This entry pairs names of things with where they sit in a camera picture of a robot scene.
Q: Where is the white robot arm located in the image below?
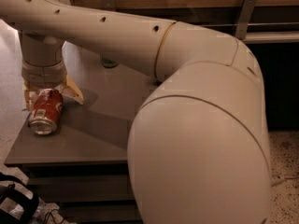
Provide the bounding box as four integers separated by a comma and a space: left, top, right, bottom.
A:
0, 0, 271, 224

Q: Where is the black bag with strap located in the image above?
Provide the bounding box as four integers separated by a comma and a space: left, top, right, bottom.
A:
0, 173, 39, 224

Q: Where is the left metal bracket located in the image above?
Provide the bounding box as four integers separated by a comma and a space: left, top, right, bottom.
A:
101, 0, 116, 11

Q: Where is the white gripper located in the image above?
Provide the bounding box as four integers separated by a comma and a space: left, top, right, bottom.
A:
21, 61, 84, 111

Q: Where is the right metal bracket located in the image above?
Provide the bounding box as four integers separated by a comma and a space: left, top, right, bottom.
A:
235, 0, 257, 40

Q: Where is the metal bracket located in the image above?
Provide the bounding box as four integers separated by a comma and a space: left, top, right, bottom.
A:
235, 0, 257, 40
101, 0, 116, 11

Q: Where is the green soda can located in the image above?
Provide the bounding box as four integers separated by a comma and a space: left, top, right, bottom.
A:
100, 57, 119, 68

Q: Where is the red coke can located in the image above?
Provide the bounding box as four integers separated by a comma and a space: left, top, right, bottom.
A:
28, 89, 64, 135

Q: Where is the grey drawer cabinet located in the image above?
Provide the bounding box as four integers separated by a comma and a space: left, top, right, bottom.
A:
5, 44, 155, 224

